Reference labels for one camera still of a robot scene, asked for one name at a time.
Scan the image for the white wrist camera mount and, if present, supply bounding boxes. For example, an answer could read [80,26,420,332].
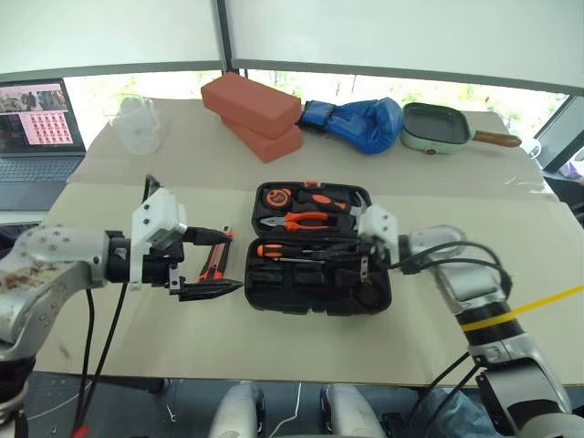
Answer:
[357,204,399,268]
[130,189,189,293]

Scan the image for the dark monitor screen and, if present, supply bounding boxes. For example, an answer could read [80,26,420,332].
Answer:
[533,95,584,174]

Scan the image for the green electric frying pan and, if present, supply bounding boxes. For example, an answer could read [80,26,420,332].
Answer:
[400,102,523,156]

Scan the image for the orange handled pliers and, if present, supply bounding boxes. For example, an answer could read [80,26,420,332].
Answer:
[259,210,339,233]

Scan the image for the black plastic tool case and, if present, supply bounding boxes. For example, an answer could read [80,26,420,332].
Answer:
[244,181,393,317]

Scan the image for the yellow strap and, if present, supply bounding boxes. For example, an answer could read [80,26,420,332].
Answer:
[459,285,584,333]

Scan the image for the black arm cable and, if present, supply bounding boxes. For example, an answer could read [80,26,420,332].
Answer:
[72,174,164,438]
[390,240,513,438]

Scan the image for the black orange bit driver handle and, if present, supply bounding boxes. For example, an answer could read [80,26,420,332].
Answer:
[296,189,348,212]

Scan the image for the open laptop computer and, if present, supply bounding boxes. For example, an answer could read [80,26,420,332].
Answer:
[0,78,88,212]

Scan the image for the grey window frame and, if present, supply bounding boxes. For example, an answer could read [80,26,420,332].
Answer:
[0,0,584,99]

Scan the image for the orange black tape measure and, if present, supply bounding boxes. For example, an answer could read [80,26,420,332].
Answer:
[263,184,293,210]

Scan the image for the clear plastic measuring cup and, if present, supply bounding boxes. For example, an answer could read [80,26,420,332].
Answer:
[109,95,163,156]

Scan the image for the orange handled screwdriver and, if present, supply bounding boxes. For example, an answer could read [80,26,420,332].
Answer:
[256,244,320,264]

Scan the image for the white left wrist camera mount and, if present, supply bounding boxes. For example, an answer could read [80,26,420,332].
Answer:
[130,189,189,293]

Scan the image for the steel claw hammer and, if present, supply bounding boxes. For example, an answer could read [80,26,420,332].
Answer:
[349,190,370,229]

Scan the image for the red brick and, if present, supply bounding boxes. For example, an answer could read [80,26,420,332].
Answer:
[220,113,305,164]
[201,71,302,140]

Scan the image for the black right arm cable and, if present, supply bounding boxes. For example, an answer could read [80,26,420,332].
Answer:
[390,240,513,438]

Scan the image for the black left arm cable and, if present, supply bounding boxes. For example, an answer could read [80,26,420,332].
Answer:
[72,174,164,438]

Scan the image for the orange black utility knife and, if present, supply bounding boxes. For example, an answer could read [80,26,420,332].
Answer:
[198,225,240,287]

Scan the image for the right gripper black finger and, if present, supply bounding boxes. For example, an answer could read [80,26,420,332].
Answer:
[335,266,371,294]
[318,241,366,258]

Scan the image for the silver rounded leg housing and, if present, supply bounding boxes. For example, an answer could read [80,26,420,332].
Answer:
[321,382,381,438]
[209,382,266,438]

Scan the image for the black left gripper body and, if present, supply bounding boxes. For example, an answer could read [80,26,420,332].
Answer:
[141,240,188,300]

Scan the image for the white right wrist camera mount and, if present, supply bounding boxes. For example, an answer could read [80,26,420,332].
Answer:
[357,204,399,268]

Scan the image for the thin white cord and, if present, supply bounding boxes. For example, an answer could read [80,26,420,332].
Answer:
[291,381,305,426]

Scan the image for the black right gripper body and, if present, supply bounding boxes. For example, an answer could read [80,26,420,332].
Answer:
[358,237,393,277]

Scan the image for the blue boxing glove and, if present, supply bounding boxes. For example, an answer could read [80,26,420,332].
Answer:
[296,97,405,156]

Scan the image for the white side desk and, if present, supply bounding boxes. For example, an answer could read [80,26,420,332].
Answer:
[0,209,52,227]

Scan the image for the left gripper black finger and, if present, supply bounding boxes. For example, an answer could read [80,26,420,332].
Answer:
[177,278,245,303]
[184,226,235,246]

